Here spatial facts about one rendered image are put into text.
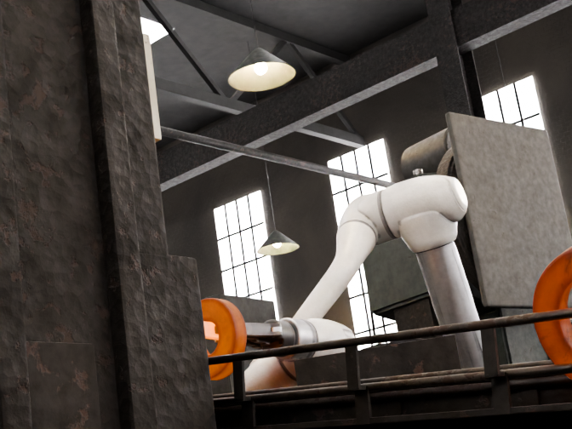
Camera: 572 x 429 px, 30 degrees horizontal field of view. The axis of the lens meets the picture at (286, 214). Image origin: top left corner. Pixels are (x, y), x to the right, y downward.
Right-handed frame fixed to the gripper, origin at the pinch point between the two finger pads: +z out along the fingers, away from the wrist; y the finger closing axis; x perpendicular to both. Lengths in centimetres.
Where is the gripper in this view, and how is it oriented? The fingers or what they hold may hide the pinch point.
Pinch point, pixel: (211, 330)
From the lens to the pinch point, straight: 205.2
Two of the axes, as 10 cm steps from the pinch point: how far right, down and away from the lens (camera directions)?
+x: -1.1, -9.4, 3.1
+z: -6.7, -1.6, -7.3
